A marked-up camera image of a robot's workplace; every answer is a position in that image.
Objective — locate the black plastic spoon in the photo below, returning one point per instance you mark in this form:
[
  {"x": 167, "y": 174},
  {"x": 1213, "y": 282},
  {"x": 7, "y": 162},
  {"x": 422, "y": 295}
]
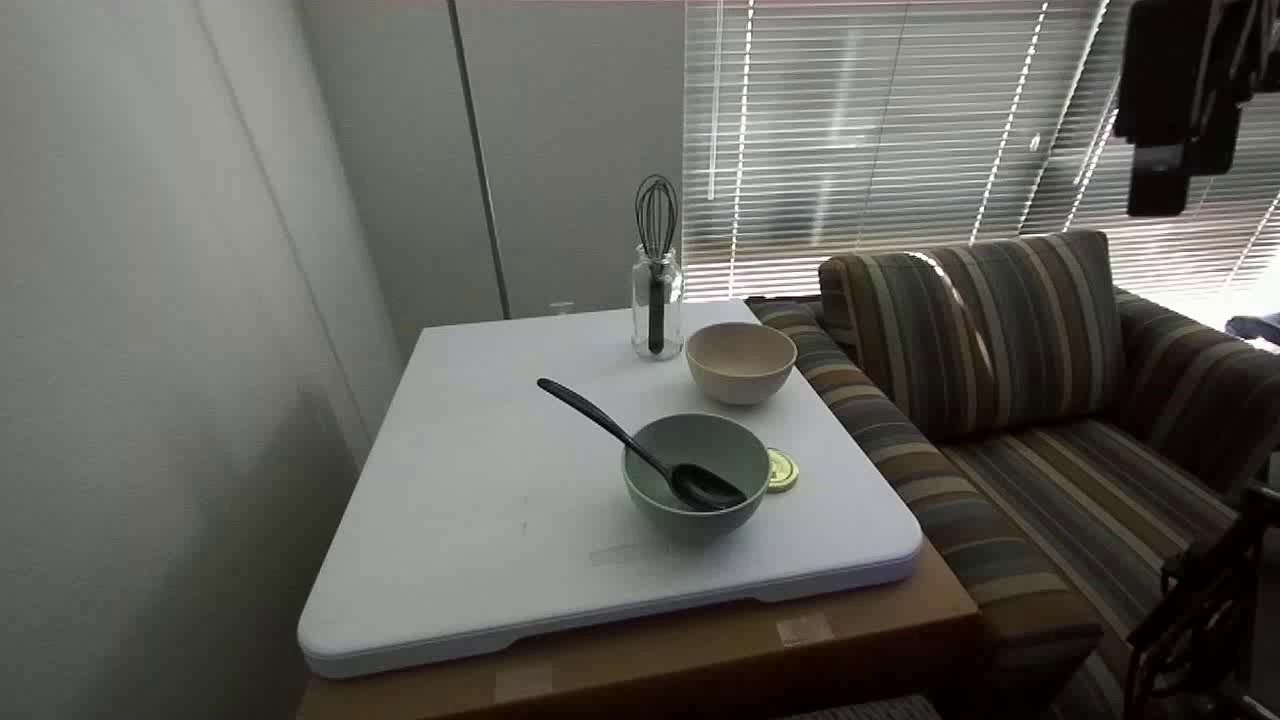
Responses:
[{"x": 687, "y": 480}]

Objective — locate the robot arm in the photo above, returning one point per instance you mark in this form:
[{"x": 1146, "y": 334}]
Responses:
[{"x": 1189, "y": 71}]

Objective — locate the clear glass jar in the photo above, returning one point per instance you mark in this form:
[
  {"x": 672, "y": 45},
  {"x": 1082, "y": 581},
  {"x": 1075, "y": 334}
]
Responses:
[{"x": 657, "y": 306}]

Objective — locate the beige bowl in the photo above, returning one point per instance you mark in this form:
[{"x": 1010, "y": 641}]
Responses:
[{"x": 740, "y": 360}]

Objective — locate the green bowl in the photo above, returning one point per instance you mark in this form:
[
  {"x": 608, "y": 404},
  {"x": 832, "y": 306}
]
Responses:
[{"x": 710, "y": 440}]

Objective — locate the metal whisk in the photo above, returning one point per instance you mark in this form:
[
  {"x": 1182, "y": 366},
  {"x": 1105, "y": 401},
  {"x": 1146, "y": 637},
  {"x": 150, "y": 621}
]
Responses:
[{"x": 657, "y": 217}]

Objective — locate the window blinds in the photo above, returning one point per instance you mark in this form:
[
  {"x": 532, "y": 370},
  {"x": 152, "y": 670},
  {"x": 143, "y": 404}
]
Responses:
[{"x": 880, "y": 126}]

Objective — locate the striped sofa cushion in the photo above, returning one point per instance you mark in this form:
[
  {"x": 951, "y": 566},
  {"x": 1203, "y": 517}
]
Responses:
[{"x": 980, "y": 337}]

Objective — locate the brown cardboard box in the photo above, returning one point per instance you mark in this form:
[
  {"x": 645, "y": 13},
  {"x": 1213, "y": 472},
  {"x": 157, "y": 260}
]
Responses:
[{"x": 904, "y": 637}]

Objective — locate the striped sofa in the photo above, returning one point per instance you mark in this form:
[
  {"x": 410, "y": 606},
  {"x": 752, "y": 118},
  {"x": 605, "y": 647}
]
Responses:
[{"x": 1061, "y": 531}]

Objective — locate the black metal stand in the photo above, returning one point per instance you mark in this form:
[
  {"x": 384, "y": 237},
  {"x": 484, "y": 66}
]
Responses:
[{"x": 1195, "y": 650}]

